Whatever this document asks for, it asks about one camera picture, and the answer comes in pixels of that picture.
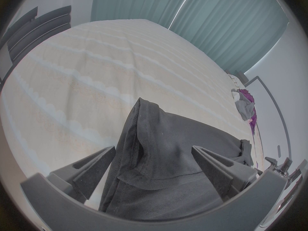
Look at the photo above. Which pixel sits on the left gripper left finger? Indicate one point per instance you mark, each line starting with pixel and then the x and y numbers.
pixel 93 174

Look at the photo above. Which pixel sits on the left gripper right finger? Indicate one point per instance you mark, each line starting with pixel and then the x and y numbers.
pixel 216 174

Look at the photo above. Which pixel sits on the black T-shirt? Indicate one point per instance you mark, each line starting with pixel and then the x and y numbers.
pixel 163 153

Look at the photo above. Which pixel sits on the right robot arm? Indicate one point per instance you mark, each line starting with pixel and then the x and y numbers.
pixel 286 165

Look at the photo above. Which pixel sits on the bed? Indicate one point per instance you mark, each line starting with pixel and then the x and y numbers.
pixel 84 68

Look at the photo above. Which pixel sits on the grey garment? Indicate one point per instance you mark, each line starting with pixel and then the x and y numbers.
pixel 245 109

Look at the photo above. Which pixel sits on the purple satin garment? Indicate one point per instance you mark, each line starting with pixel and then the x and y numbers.
pixel 247 95

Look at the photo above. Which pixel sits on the white printed pillow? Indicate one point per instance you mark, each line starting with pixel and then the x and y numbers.
pixel 233 79

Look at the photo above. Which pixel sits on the grey bedside table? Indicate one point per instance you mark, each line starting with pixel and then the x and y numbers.
pixel 240 76

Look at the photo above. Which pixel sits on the black chest of drawers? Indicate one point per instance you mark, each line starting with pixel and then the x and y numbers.
pixel 41 30

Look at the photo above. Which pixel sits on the blue-green curtain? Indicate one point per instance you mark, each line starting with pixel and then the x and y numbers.
pixel 134 1
pixel 228 20

